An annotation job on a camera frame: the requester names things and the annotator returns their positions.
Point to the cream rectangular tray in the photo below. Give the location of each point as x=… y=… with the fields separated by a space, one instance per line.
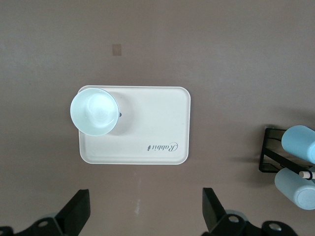
x=147 y=118

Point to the white bowl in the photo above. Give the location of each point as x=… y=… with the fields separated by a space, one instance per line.
x=94 y=111

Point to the light blue plastic cup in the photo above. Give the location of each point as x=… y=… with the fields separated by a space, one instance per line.
x=300 y=143

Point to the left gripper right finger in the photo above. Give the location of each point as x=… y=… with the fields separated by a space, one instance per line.
x=214 y=216

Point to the small brown tape patch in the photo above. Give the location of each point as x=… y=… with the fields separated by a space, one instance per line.
x=116 y=50

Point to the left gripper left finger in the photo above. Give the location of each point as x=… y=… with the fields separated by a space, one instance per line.
x=73 y=214

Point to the grey plastic cup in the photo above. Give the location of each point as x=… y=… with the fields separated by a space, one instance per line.
x=290 y=186

